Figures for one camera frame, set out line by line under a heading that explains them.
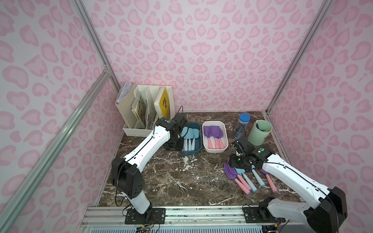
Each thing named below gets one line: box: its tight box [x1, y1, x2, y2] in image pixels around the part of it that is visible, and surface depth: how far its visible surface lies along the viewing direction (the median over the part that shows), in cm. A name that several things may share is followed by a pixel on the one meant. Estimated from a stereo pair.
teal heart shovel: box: [190, 128, 200, 151], surface depth 106 cm
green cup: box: [247, 119, 273, 146], surface depth 97 cm
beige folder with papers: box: [115, 81, 138, 129], surface depth 93 cm
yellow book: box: [158, 86, 171, 118], surface depth 102 cm
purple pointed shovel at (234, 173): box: [227, 164, 252, 191], surface depth 88 cm
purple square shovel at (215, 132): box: [210, 125, 221, 150], surface depth 108 cm
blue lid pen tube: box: [234, 113, 251, 139], surface depth 95 cm
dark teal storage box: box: [180, 122, 203, 155], surface depth 102 cm
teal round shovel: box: [186, 127, 195, 151], surface depth 104 cm
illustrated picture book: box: [131, 92, 146, 129], surface depth 98 cm
